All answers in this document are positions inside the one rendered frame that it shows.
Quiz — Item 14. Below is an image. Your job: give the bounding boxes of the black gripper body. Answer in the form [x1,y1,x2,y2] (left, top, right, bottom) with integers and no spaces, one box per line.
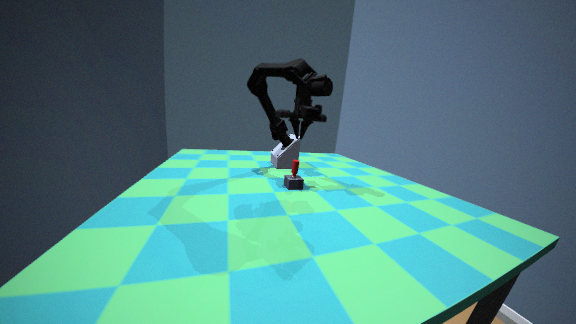
[275,96,327,122]

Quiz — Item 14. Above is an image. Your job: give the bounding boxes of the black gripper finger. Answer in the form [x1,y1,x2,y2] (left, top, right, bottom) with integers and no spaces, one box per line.
[300,121,314,139]
[288,119,301,139]

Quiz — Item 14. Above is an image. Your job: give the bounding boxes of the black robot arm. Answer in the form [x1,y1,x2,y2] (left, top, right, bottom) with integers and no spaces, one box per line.
[247,58,333,147]

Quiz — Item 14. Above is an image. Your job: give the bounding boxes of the red cylinder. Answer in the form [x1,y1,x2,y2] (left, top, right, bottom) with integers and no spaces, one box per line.
[291,160,300,174]

